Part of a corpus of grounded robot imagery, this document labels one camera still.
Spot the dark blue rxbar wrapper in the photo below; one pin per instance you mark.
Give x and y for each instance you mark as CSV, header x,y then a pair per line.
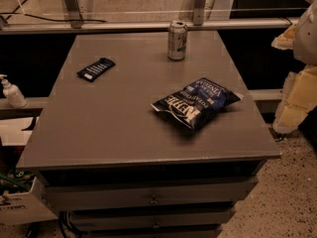
x,y
94,70

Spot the white cardboard box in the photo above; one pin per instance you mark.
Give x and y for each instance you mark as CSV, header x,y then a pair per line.
x,y
24,206

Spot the silver soda can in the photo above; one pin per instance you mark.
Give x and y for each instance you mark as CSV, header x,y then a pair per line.
x,y
177,40

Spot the left metal frame bracket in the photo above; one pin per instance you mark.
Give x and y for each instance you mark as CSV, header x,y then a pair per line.
x,y
74,15

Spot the grey drawer cabinet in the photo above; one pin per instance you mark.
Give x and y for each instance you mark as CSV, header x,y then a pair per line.
x,y
123,170

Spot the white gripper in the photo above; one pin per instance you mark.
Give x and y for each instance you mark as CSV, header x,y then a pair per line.
x,y
306,37

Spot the white pump bottle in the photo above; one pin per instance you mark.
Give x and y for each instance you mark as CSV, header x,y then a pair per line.
x,y
12,92

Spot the blue kettle chips bag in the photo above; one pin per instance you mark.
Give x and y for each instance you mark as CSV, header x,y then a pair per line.
x,y
197,103

